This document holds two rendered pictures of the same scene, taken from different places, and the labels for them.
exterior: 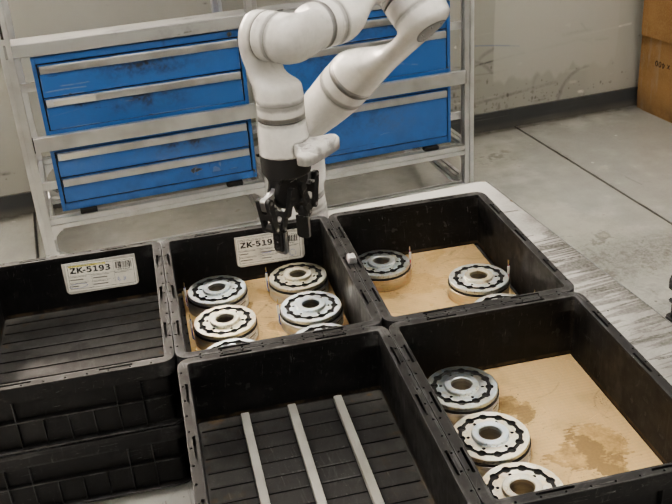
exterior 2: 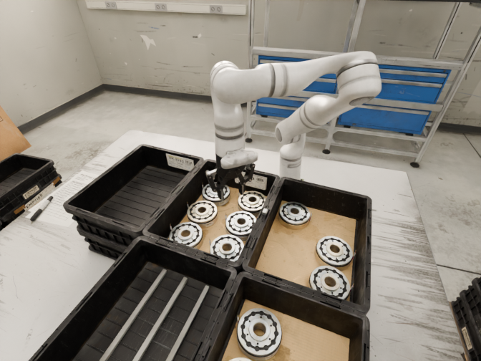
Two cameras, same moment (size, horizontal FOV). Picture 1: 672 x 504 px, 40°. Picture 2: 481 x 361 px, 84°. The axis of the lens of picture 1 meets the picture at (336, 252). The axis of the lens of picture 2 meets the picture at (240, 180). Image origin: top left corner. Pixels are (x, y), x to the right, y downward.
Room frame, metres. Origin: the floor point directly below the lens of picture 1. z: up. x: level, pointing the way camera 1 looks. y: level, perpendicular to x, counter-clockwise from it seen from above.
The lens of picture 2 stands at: (0.82, -0.26, 1.51)
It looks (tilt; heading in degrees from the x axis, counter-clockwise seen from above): 39 degrees down; 33
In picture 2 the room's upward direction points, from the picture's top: straight up
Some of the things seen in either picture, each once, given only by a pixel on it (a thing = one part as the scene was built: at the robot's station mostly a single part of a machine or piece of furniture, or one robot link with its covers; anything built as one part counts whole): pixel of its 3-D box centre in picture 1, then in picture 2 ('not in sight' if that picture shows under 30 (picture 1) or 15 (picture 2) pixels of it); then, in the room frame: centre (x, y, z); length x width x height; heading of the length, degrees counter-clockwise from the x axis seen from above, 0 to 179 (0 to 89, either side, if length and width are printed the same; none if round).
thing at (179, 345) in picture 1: (262, 283); (219, 203); (1.30, 0.12, 0.92); 0.40 x 0.30 x 0.02; 11
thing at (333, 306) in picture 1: (311, 307); (241, 223); (1.31, 0.05, 0.86); 0.10 x 0.10 x 0.01
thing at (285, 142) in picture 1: (293, 132); (232, 143); (1.28, 0.05, 1.18); 0.11 x 0.09 x 0.06; 56
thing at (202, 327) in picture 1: (225, 321); (202, 210); (1.29, 0.19, 0.86); 0.10 x 0.10 x 0.01
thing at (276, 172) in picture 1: (287, 176); (230, 163); (1.29, 0.07, 1.10); 0.08 x 0.08 x 0.09
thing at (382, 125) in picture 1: (363, 87); (388, 100); (3.37, -0.15, 0.60); 0.72 x 0.03 x 0.56; 106
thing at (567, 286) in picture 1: (440, 254); (314, 230); (1.36, -0.17, 0.92); 0.40 x 0.30 x 0.02; 11
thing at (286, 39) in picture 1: (295, 33); (244, 83); (1.31, 0.04, 1.31); 0.14 x 0.09 x 0.07; 137
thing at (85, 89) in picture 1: (151, 121); (294, 90); (3.14, 0.62, 0.60); 0.72 x 0.03 x 0.56; 106
